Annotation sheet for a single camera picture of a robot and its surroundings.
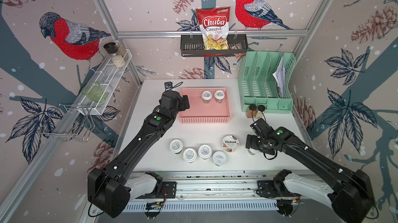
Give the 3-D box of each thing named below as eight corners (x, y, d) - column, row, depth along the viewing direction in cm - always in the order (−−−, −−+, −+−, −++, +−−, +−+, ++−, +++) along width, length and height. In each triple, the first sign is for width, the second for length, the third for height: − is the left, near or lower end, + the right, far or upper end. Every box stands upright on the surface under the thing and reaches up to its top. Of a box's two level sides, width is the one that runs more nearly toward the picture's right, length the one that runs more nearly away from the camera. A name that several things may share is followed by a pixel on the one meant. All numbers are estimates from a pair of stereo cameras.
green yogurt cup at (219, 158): (213, 166, 81) (213, 163, 77) (212, 154, 85) (212, 151, 81) (226, 166, 81) (227, 163, 77) (225, 154, 85) (226, 151, 81)
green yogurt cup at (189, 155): (183, 164, 82) (182, 160, 77) (184, 152, 86) (183, 148, 82) (196, 164, 82) (195, 160, 77) (196, 152, 86) (196, 148, 81)
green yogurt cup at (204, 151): (198, 160, 84) (198, 156, 79) (198, 148, 88) (198, 144, 83) (212, 160, 83) (212, 156, 78) (211, 148, 88) (211, 144, 83)
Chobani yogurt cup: (223, 153, 86) (224, 150, 82) (222, 138, 92) (222, 135, 88) (239, 153, 86) (240, 150, 82) (237, 138, 91) (238, 135, 88)
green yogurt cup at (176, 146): (170, 155, 86) (168, 151, 81) (172, 143, 90) (170, 139, 85) (182, 155, 85) (181, 151, 81) (183, 143, 90) (182, 139, 85)
